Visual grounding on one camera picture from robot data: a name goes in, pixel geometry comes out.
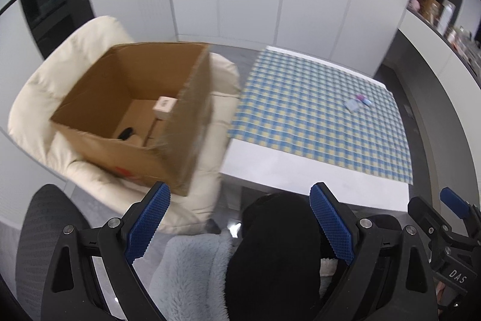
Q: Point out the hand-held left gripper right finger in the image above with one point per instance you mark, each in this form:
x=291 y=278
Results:
x=332 y=223

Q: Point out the small white box orange face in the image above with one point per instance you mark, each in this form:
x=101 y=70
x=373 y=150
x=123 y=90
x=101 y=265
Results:
x=164 y=106

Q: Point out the tan round puff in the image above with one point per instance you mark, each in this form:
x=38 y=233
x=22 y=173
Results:
x=138 y=141

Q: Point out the white fluffy fleece garment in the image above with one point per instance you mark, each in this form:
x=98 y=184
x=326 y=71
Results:
x=188 y=276

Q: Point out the light blue square packet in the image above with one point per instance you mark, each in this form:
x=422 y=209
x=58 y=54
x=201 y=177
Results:
x=352 y=105

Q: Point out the clear acrylic organizer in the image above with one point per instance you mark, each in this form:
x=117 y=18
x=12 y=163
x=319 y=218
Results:
x=460 y=37

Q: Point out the brown carton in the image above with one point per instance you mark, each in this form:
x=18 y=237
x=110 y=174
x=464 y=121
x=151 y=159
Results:
x=432 y=7

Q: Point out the blue yellow checkered tablecloth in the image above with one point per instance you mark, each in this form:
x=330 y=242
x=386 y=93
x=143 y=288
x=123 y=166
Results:
x=300 y=110

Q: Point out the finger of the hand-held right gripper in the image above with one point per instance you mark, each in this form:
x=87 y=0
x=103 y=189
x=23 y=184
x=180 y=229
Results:
x=454 y=198
x=424 y=212

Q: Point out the white cabinet dark countertop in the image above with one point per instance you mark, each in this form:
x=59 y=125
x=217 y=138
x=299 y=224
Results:
x=432 y=61

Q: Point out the person's legs black pants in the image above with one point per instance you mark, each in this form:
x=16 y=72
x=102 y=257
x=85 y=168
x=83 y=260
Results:
x=270 y=261

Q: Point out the black round foam puff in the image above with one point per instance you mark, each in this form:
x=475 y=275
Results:
x=126 y=133

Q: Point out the brown cardboard box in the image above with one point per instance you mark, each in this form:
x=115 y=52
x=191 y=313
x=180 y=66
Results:
x=97 y=159

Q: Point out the white table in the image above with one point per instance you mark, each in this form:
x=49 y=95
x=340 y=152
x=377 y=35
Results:
x=300 y=178

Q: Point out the white spray bottle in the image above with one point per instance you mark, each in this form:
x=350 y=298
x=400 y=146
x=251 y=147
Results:
x=446 y=16

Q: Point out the small pink fluffy toy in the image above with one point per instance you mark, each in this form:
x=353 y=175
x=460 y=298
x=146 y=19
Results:
x=414 y=3

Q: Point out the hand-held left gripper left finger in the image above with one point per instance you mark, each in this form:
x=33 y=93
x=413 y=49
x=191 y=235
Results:
x=148 y=223

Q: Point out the person's right hand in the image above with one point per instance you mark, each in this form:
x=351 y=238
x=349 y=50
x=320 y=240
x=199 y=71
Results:
x=441 y=288

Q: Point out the cream padded chair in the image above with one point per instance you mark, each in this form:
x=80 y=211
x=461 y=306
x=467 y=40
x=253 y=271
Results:
x=37 y=99

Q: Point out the small purple-capped tube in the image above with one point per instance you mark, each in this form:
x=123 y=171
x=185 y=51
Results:
x=364 y=101

